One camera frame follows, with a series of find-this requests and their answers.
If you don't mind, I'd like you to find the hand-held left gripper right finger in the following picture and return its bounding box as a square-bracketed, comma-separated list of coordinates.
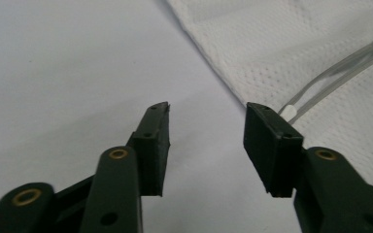
[243, 102, 305, 198]

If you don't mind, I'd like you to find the white mesh garment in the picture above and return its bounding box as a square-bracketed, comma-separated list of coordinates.
[165, 0, 373, 194]

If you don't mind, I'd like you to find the grey drawstring with white tip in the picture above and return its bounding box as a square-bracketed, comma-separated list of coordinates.
[278, 28, 373, 125]

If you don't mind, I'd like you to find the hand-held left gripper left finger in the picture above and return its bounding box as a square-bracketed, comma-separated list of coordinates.
[126, 101, 171, 198]

